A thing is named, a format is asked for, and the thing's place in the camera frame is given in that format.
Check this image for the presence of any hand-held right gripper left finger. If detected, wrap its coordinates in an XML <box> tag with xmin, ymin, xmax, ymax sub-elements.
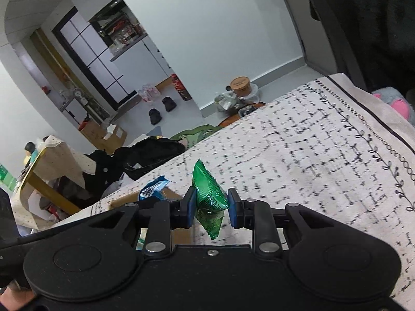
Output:
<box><xmin>81</xmin><ymin>187</ymin><xmax>198</xmax><ymax>256</ymax></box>

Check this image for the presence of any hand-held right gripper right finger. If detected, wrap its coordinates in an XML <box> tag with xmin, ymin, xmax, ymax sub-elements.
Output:
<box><xmin>227</xmin><ymin>187</ymin><xmax>349</xmax><ymax>256</ymax></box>

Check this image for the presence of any green snack packet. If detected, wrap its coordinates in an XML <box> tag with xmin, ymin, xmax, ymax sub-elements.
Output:
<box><xmin>192</xmin><ymin>159</ymin><xmax>229</xmax><ymax>241</ymax></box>

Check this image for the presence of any blue snack packet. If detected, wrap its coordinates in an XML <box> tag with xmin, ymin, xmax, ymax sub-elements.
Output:
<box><xmin>139</xmin><ymin>175</ymin><xmax>170</xmax><ymax>201</ymax></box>

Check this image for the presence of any yellow wooden table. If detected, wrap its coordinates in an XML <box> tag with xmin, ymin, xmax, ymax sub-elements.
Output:
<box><xmin>11</xmin><ymin>149</ymin><xmax>81</xmax><ymax>216</ymax></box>

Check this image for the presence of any black backpack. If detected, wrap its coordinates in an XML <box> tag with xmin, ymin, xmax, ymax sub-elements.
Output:
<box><xmin>113</xmin><ymin>137</ymin><xmax>187</xmax><ymax>180</ymax></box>

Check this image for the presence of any green floor mat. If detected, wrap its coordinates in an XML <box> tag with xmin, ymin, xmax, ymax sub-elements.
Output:
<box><xmin>170</xmin><ymin>124</ymin><xmax>224</xmax><ymax>146</ymax></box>

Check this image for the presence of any black white patterned blanket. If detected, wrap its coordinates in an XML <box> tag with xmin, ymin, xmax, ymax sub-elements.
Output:
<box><xmin>87</xmin><ymin>73</ymin><xmax>415</xmax><ymax>302</ymax></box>

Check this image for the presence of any black clothes pile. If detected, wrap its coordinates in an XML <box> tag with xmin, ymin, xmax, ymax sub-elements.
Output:
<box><xmin>82</xmin><ymin>149</ymin><xmax>124</xmax><ymax>201</ymax></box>

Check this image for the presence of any clear plastic bag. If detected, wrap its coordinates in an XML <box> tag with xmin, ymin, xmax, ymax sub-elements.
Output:
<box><xmin>214</xmin><ymin>91</ymin><xmax>242</xmax><ymax>112</ymax></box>

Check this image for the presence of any cardboard box with tissue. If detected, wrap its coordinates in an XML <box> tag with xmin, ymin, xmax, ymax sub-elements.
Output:
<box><xmin>79</xmin><ymin>121</ymin><xmax>127</xmax><ymax>153</ymax></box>

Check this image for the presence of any pink plastic bag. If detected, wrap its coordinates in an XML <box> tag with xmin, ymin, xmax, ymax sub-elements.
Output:
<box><xmin>138</xmin><ymin>83</ymin><xmax>161</xmax><ymax>104</ymax></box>

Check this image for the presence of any white kitchen cabinet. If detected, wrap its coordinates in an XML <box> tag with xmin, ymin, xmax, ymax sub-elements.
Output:
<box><xmin>108</xmin><ymin>32</ymin><xmax>177</xmax><ymax>104</ymax></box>

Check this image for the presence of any black framed glass door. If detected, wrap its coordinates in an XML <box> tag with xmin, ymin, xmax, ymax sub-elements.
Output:
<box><xmin>52</xmin><ymin>0</ymin><xmax>138</xmax><ymax>111</ymax></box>

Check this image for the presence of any pink grey plush toy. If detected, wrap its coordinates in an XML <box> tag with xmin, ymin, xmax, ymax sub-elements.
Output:
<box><xmin>370</xmin><ymin>86</ymin><xmax>415</xmax><ymax>120</ymax></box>

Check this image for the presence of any grey door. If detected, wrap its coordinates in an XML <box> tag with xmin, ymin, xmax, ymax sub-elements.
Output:
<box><xmin>272</xmin><ymin>0</ymin><xmax>344</xmax><ymax>75</ymax></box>

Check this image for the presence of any black coat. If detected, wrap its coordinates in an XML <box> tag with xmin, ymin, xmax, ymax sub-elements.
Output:
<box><xmin>292</xmin><ymin>0</ymin><xmax>415</xmax><ymax>94</ymax></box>

